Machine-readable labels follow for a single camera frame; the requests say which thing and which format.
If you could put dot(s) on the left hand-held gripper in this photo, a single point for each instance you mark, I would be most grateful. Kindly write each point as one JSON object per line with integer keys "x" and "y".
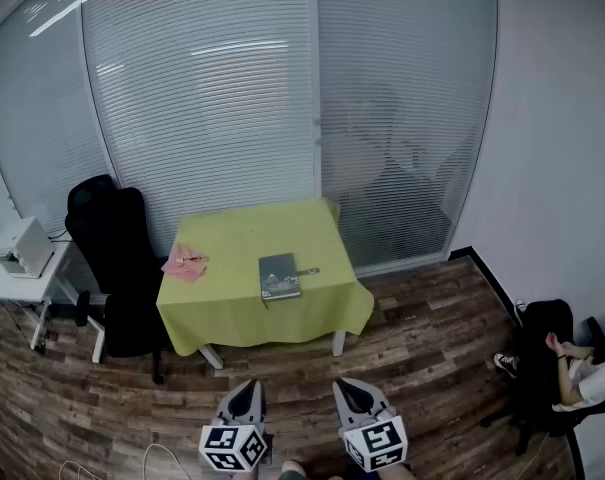
{"x": 227, "y": 440}

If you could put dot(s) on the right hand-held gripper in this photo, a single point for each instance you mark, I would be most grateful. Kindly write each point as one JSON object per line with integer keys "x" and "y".
{"x": 377, "y": 440}

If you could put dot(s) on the white-legged table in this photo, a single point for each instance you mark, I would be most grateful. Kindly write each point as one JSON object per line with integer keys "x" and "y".
{"x": 338, "y": 345}

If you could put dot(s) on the person's light shoe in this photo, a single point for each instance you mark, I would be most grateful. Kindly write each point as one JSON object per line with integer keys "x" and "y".
{"x": 293, "y": 470}

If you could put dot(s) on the folded pink cloth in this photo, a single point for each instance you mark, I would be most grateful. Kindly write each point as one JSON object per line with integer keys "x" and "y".
{"x": 182, "y": 265}

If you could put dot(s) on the green tablecloth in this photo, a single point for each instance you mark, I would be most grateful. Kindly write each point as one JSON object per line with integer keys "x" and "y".
{"x": 262, "y": 228}

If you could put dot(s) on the empty black office chair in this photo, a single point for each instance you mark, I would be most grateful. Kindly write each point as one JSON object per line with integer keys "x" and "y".
{"x": 117, "y": 248}

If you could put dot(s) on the occupied black office chair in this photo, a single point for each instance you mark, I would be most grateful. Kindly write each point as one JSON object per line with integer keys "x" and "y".
{"x": 544, "y": 318}

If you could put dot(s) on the white side table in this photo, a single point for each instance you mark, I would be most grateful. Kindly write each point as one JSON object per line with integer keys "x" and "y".
{"x": 12, "y": 290}

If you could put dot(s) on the white box-shaped device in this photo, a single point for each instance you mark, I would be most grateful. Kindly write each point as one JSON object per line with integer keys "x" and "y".
{"x": 24, "y": 245}

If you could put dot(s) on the wide white window blind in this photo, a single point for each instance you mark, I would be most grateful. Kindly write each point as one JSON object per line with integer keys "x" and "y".
{"x": 197, "y": 108}

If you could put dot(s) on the glass door with blinds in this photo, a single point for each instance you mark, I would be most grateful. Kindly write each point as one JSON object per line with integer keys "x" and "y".
{"x": 407, "y": 68}

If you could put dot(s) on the narrow white window blind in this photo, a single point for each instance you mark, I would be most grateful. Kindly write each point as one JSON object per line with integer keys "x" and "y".
{"x": 37, "y": 133}

